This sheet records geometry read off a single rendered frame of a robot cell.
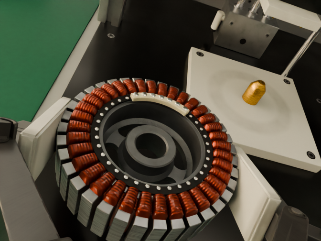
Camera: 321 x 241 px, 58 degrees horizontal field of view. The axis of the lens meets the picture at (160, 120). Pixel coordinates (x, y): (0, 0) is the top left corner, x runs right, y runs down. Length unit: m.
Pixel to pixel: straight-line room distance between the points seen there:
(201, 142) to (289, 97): 0.23
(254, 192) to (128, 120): 0.10
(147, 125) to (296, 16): 0.20
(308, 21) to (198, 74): 0.12
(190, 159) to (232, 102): 0.15
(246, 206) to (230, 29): 0.31
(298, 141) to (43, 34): 0.33
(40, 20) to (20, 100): 0.15
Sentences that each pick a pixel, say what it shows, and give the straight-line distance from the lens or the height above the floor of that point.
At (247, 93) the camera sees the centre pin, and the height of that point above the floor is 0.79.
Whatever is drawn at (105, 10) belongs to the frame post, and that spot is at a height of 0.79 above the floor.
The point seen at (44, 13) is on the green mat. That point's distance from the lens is 0.45.
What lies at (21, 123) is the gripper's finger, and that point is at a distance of 0.17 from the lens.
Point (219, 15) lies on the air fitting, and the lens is 0.44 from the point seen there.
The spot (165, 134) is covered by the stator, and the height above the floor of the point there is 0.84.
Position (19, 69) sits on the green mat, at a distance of 0.35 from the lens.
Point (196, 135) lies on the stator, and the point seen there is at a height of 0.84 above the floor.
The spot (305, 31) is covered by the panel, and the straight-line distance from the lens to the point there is 0.62.
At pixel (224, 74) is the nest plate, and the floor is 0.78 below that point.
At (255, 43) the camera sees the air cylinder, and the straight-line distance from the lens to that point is 0.46.
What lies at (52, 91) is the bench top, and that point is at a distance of 0.33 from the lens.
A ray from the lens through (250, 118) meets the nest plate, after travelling 0.33.
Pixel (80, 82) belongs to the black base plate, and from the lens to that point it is 0.31.
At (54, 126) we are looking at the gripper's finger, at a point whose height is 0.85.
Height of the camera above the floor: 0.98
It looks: 45 degrees down
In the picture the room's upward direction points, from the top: 23 degrees clockwise
